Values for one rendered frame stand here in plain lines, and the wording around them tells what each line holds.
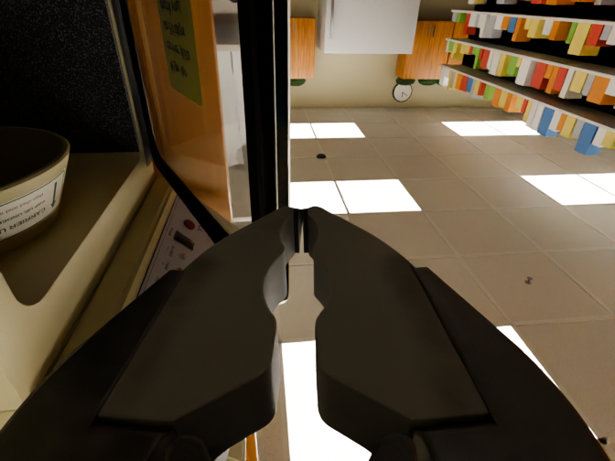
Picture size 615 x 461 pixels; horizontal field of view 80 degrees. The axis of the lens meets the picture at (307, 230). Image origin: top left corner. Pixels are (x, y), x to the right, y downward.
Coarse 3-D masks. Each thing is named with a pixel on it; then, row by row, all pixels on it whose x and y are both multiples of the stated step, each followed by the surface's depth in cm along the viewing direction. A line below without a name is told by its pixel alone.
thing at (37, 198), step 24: (0, 144) 34; (24, 144) 34; (48, 144) 33; (0, 168) 34; (24, 168) 34; (48, 168) 26; (0, 192) 23; (24, 192) 25; (48, 192) 27; (0, 216) 24; (24, 216) 26; (48, 216) 29; (0, 240) 25; (24, 240) 27
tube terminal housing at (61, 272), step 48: (96, 192) 35; (144, 192) 43; (48, 240) 28; (96, 240) 30; (0, 288) 19; (48, 288) 23; (96, 288) 30; (0, 336) 19; (48, 336) 23; (0, 384) 20
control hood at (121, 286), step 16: (160, 192) 44; (144, 208) 41; (160, 208) 41; (144, 224) 38; (160, 224) 39; (128, 240) 35; (144, 240) 35; (128, 256) 33; (144, 256) 34; (112, 272) 31; (128, 272) 31; (144, 272) 32; (112, 288) 30; (128, 288) 30; (96, 304) 28; (112, 304) 28; (128, 304) 29; (80, 320) 27; (96, 320) 27; (80, 336) 25; (64, 352) 24; (240, 448) 28
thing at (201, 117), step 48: (144, 0) 30; (192, 0) 22; (144, 48) 34; (192, 48) 24; (192, 96) 26; (240, 96) 20; (192, 144) 30; (240, 144) 22; (192, 192) 34; (240, 192) 24; (288, 288) 24
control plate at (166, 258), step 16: (176, 208) 43; (176, 224) 41; (160, 240) 37; (192, 240) 41; (208, 240) 43; (160, 256) 35; (176, 256) 37; (192, 256) 39; (160, 272) 34; (144, 288) 31
